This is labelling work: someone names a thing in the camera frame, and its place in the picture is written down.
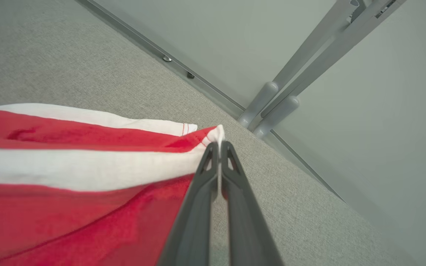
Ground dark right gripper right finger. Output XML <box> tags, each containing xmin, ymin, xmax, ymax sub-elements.
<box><xmin>220</xmin><ymin>140</ymin><xmax>284</xmax><ymax>266</ymax></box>

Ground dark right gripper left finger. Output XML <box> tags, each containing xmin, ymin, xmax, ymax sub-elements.
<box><xmin>158</xmin><ymin>141</ymin><xmax>220</xmax><ymax>266</ymax></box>

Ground red shorts with white stripe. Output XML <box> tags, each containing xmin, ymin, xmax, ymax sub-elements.
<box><xmin>0</xmin><ymin>103</ymin><xmax>225</xmax><ymax>266</ymax></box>

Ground grey partition post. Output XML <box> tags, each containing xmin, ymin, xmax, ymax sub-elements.
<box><xmin>237</xmin><ymin>0</ymin><xmax>363</xmax><ymax>128</ymax></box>
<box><xmin>253</xmin><ymin>0</ymin><xmax>408</xmax><ymax>139</ymax></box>

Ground grey wall base rail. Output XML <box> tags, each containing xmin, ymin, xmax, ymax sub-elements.
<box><xmin>76</xmin><ymin>0</ymin><xmax>346</xmax><ymax>202</ymax></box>

